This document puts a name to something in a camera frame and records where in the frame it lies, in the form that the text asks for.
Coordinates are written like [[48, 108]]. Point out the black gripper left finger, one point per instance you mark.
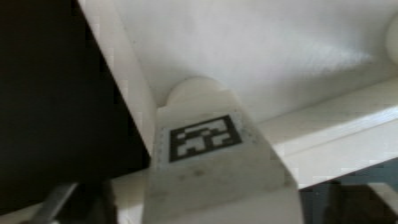
[[80, 204]]

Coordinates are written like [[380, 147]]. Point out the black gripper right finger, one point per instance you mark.
[[350, 203]]

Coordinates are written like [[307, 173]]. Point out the white table leg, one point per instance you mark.
[[218, 182]]

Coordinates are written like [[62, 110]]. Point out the white square tabletop tray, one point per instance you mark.
[[291, 51]]

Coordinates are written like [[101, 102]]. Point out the white U-shaped obstacle fence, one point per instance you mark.
[[353, 160]]

